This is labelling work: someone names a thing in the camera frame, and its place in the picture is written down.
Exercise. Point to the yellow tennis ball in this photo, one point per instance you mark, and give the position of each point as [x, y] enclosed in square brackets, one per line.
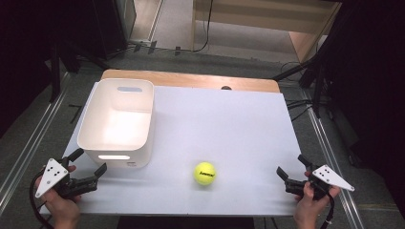
[204, 173]

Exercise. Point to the white board sheet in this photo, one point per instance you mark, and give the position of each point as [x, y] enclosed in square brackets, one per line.
[229, 136]

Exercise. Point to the person's right hand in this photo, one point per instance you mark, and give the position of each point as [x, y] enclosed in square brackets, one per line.
[308, 211]

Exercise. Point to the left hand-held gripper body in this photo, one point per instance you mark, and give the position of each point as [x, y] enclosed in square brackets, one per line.
[74, 186]

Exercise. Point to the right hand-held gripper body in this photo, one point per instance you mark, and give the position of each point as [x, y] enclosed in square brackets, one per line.
[331, 178]

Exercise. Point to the white plastic storage bin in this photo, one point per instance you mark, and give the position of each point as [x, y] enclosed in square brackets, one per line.
[119, 127]

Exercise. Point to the black metal stand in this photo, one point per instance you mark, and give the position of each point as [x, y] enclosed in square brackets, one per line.
[55, 73]

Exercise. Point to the person's left hand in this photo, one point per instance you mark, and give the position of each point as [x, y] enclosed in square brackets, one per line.
[63, 211]

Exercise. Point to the metal floor rail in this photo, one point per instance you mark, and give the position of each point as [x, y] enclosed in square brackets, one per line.
[331, 159]
[28, 149]

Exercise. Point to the light wooden furniture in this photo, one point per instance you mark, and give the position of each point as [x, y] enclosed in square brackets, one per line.
[264, 16]

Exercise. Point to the black cabinet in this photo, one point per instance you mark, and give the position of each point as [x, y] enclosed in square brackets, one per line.
[110, 25]

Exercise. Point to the small dark round object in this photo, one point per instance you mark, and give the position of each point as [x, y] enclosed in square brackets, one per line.
[226, 87]

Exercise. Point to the wooden table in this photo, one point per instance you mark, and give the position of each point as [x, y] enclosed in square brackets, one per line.
[191, 79]

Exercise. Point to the black tripod stand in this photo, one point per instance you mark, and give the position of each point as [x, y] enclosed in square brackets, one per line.
[316, 79]

